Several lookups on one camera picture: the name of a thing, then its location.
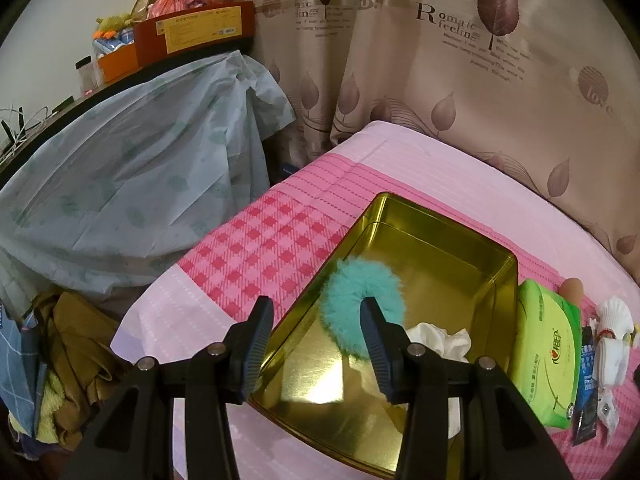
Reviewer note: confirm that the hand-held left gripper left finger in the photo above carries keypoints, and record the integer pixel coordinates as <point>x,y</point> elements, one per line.
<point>252,355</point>

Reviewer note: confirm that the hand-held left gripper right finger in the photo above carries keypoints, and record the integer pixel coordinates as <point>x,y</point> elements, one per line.
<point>374,352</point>

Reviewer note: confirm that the white cloth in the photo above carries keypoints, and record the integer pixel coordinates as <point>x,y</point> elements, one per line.
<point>440,342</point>

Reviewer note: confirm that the teal fluffy scrunchie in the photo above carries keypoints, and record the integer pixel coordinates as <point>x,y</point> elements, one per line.
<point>340,285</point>

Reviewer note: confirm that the gold metal tin box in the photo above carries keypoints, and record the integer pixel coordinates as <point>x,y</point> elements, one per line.
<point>450,270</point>

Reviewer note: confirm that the black and blue sachet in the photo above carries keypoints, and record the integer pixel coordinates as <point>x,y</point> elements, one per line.
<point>587,390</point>

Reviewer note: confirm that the brown clothes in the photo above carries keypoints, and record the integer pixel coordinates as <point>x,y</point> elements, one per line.
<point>85,340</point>

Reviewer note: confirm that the green tissue pack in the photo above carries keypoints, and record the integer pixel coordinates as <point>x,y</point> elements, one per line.
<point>545,350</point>

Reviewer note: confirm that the dark blue object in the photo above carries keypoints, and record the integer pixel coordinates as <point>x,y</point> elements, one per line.
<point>289,167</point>

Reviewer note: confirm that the pink checked bed sheet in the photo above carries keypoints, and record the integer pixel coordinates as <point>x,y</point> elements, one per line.
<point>400,160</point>

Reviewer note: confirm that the beige egg sponge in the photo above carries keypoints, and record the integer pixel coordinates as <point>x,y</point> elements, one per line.
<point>572,290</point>

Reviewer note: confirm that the yellow towel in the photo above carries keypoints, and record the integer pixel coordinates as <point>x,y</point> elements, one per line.
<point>50,410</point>

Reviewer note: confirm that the pale green cloth cover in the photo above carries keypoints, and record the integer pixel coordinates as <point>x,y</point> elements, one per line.
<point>150,160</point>

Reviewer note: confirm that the blue plaid cloth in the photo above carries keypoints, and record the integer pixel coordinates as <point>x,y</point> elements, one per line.
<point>15,360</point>

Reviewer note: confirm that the white sock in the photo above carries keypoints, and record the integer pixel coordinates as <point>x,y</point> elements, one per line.
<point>615,345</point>

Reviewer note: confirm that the beige leaf print curtain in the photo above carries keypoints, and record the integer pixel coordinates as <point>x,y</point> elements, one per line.
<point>400,60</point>

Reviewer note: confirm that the black desk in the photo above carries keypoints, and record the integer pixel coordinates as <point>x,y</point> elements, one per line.
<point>50,121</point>

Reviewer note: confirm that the orange box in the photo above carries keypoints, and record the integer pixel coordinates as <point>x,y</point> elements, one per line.
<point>117,66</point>

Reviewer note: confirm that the clear jar with black lid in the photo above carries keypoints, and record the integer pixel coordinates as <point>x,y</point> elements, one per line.
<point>86,77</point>

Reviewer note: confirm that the red cardboard box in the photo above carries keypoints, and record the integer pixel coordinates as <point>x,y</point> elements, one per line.
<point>200,30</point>

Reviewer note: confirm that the blue and white bottles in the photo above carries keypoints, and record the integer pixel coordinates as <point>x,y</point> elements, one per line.
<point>115,42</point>

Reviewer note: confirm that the orange plastic bag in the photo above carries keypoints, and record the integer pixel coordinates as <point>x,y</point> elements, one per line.
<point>175,2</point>

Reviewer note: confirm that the green plush toy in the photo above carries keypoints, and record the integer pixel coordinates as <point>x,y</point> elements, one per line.
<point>114,21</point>

